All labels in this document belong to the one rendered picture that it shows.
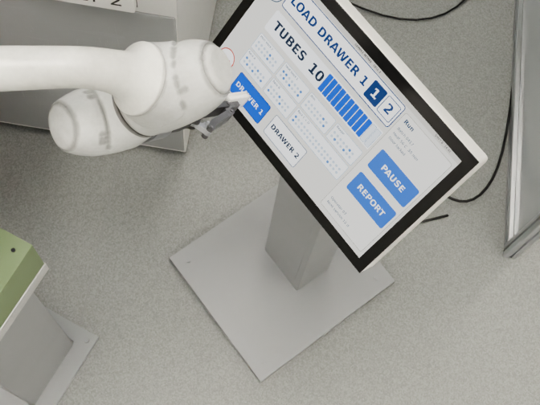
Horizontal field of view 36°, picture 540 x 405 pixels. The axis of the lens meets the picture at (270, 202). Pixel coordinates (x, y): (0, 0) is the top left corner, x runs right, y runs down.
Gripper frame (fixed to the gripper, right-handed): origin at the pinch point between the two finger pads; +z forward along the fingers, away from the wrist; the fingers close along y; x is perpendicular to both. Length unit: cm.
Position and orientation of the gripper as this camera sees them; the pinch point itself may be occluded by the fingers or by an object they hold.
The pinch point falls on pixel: (233, 100)
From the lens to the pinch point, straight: 154.5
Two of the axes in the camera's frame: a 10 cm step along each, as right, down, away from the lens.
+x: -5.7, 6.2, 5.4
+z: 5.6, -1.9, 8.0
